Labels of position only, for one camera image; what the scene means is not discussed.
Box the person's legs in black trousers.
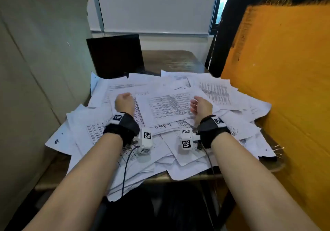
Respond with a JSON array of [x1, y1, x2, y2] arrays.
[[90, 181, 220, 231]]

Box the orange cardboard panel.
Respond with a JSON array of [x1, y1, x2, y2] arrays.
[[220, 2, 330, 231]]

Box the black binder clips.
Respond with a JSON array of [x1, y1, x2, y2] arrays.
[[258, 145, 285, 161]]

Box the person's left hand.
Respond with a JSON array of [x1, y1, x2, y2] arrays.
[[114, 92, 135, 117]]

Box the black left wrist strap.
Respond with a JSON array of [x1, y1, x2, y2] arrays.
[[103, 112, 140, 147]]

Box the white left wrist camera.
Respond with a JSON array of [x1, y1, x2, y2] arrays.
[[136, 127, 153, 155]]

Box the person's left forearm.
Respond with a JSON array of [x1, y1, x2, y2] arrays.
[[23, 133, 124, 231]]

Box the black laptop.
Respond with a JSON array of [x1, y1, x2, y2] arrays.
[[86, 34, 145, 79]]

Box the person's right hand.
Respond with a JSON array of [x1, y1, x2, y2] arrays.
[[190, 95, 213, 125]]

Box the person's right forearm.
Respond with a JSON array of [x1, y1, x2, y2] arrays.
[[210, 132, 321, 231]]

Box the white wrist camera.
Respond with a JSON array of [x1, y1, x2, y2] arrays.
[[136, 127, 153, 155], [179, 129, 201, 151]]

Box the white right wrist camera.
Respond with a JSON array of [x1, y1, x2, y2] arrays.
[[179, 129, 201, 151]]

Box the pile of printed papers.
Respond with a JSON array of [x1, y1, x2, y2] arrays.
[[45, 70, 277, 202]]

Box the black camera cable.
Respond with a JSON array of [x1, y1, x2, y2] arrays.
[[121, 145, 140, 198], [200, 143, 220, 187]]

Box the black right wrist strap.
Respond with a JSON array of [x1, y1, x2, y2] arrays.
[[196, 114, 231, 149]]

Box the beige cardboard panel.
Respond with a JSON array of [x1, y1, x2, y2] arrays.
[[0, 0, 97, 223]]

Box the black wrist strap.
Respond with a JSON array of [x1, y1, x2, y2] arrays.
[[103, 112, 140, 147], [196, 114, 231, 149]]

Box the black left camera cable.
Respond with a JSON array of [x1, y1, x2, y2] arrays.
[[121, 145, 140, 198]]

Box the black right camera cable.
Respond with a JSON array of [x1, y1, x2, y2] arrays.
[[200, 143, 220, 187]]

